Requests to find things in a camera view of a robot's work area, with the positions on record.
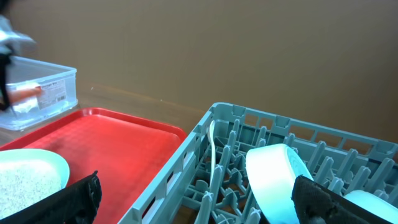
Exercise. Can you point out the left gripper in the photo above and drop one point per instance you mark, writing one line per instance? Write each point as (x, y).
(5, 61)

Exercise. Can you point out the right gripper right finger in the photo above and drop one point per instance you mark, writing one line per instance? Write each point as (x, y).
(314, 203)

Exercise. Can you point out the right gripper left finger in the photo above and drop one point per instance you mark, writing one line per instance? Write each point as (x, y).
(76, 204)

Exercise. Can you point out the light blue small bowl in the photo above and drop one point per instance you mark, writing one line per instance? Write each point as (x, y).
(272, 171)

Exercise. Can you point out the light blue plate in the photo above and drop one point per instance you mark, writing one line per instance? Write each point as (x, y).
(29, 176)

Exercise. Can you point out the mint green bowl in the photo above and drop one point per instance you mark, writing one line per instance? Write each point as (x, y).
(373, 204)

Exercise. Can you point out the white plastic spoon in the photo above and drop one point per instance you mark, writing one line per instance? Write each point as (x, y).
(210, 134)

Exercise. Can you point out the grey dishwasher rack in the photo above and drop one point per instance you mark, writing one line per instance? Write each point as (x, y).
(339, 160)

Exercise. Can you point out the clear plastic bin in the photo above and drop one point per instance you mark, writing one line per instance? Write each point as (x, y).
(57, 82)

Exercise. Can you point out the red serving tray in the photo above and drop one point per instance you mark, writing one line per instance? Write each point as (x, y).
(126, 151)

